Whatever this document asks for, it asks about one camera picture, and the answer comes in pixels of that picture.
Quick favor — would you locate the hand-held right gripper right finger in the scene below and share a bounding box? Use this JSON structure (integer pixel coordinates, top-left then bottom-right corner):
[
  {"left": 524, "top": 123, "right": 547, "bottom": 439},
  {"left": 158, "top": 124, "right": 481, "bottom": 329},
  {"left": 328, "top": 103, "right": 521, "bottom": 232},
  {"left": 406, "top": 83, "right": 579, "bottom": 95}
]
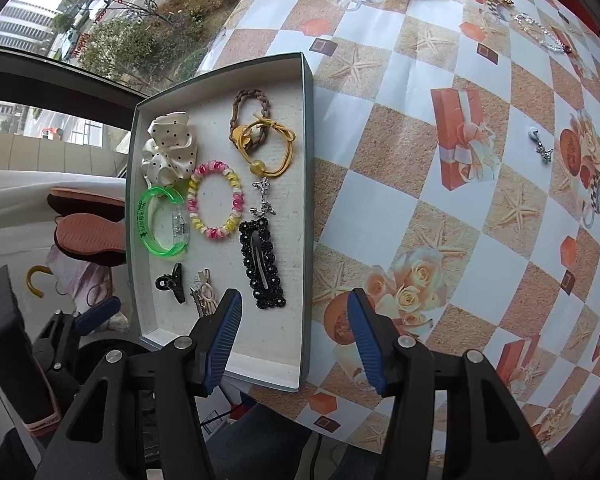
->
[{"left": 346, "top": 287, "right": 556, "bottom": 480}]

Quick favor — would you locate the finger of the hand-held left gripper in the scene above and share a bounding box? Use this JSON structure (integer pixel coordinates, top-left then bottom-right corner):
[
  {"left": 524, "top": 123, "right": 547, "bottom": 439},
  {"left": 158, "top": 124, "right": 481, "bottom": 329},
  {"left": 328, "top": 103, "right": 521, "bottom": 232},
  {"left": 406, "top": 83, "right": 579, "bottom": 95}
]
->
[{"left": 72, "top": 296, "right": 122, "bottom": 337}]

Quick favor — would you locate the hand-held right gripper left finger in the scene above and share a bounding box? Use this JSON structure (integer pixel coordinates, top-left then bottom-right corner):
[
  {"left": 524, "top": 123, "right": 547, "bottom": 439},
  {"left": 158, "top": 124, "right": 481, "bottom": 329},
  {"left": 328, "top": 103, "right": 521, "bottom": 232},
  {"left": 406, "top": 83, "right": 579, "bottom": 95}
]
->
[{"left": 32, "top": 288, "right": 243, "bottom": 480}]

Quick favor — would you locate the silver hair clip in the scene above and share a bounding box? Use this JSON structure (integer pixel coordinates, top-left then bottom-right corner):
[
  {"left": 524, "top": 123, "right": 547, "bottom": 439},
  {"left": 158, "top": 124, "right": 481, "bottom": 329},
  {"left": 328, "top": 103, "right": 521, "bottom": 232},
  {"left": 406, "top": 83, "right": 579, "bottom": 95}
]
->
[{"left": 189, "top": 269, "right": 215, "bottom": 317}]

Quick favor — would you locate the beige hair clip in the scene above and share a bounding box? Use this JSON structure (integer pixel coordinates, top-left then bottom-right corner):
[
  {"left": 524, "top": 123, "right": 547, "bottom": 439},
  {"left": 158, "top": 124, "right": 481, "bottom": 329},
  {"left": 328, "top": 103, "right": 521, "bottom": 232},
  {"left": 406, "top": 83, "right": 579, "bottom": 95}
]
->
[{"left": 200, "top": 282, "right": 222, "bottom": 315}]

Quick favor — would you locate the black beaded hair clip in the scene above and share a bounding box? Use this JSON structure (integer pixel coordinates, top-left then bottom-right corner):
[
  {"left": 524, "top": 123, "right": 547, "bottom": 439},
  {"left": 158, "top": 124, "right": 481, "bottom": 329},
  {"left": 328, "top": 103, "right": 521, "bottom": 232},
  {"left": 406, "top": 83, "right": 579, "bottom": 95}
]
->
[{"left": 238, "top": 217, "right": 287, "bottom": 310}]

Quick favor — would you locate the black small claw clip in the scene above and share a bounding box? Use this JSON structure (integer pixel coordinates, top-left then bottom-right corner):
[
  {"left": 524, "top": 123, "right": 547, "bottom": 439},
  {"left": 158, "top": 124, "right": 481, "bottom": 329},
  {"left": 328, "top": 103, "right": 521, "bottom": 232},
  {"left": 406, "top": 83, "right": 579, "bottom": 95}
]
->
[{"left": 155, "top": 262, "right": 187, "bottom": 304}]

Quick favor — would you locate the grey-green cardboard box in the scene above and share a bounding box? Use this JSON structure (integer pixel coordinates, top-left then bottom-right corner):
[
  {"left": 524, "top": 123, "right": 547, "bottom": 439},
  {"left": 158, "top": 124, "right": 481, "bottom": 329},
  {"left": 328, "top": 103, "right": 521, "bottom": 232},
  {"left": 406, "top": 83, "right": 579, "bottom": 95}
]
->
[{"left": 125, "top": 51, "right": 315, "bottom": 393}]

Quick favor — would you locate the green plastic bracelet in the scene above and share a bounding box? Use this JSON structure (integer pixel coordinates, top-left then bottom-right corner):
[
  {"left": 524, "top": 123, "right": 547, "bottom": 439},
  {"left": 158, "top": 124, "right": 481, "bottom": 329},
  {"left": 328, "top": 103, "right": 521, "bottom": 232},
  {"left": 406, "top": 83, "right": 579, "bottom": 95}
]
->
[{"left": 136, "top": 185, "right": 188, "bottom": 261}]

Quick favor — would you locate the pink yellow spiral hair tie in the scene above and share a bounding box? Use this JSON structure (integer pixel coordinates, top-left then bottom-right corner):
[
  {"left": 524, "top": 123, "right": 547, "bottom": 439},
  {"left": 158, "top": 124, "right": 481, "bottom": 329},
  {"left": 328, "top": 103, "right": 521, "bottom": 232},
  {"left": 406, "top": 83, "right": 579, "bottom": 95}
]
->
[{"left": 186, "top": 160, "right": 244, "bottom": 242}]

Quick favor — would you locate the silver dangle earring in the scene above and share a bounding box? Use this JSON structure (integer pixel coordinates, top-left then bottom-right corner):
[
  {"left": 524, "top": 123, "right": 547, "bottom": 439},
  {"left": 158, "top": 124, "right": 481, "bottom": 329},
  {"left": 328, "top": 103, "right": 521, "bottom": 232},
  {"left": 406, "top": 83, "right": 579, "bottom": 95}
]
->
[
  {"left": 250, "top": 176, "right": 277, "bottom": 217},
  {"left": 526, "top": 126, "right": 554, "bottom": 163}
]

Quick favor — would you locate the pink white cloth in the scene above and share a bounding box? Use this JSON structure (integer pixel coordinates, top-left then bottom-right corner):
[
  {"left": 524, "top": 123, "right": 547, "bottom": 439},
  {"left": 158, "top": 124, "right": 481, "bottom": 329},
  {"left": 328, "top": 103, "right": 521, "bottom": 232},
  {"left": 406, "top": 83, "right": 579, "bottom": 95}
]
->
[{"left": 45, "top": 250, "right": 116, "bottom": 311}]

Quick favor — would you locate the pair of brown-soled shoes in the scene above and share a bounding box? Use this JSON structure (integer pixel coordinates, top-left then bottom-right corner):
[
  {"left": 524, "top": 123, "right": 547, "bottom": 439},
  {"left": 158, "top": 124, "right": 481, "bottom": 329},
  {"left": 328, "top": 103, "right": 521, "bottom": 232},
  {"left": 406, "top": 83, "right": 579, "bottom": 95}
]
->
[{"left": 52, "top": 212, "right": 131, "bottom": 268}]

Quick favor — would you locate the brown slipper with pink sole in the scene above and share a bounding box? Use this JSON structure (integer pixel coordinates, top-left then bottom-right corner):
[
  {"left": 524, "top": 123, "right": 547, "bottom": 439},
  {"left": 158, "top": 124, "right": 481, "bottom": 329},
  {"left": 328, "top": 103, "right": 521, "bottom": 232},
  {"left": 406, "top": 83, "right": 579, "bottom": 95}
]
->
[{"left": 47, "top": 186, "right": 126, "bottom": 216}]

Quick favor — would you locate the checkered printed tablecloth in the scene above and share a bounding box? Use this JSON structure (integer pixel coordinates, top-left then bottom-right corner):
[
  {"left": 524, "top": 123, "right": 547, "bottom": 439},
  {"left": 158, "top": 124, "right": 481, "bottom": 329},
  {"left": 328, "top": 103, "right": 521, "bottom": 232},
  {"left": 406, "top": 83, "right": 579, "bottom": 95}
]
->
[{"left": 195, "top": 0, "right": 600, "bottom": 466}]

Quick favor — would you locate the white polka dot scrunchie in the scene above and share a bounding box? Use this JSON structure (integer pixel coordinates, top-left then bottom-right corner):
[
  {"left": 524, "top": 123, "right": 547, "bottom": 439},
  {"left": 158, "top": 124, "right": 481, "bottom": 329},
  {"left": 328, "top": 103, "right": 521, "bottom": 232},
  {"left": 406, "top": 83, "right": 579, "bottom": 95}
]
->
[{"left": 140, "top": 112, "right": 200, "bottom": 191}]

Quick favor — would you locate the yellow umbrella handle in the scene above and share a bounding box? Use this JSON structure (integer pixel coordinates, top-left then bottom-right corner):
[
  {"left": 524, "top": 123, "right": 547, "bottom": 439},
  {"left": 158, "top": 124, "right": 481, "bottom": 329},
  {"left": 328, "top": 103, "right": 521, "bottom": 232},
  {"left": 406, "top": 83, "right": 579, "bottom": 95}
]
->
[{"left": 26, "top": 265, "right": 51, "bottom": 296}]

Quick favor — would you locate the brown braided hair tie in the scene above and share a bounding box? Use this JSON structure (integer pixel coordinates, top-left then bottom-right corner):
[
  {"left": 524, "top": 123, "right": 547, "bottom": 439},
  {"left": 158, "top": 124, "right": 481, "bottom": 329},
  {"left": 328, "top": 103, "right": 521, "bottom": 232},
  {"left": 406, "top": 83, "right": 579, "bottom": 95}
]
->
[{"left": 229, "top": 89, "right": 272, "bottom": 153}]

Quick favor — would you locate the black window frame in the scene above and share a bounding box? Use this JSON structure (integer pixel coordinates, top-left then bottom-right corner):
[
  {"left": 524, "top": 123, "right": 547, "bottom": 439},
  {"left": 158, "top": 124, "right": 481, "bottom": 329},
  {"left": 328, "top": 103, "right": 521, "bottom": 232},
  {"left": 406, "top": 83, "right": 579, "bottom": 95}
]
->
[{"left": 0, "top": 44, "right": 152, "bottom": 147}]

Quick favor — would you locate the clear bracelet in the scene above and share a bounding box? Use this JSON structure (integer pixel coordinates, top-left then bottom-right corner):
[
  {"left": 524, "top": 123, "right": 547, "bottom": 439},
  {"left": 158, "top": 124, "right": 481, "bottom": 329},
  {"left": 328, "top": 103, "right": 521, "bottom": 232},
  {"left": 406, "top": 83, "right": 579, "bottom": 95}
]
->
[{"left": 512, "top": 12, "right": 573, "bottom": 55}]

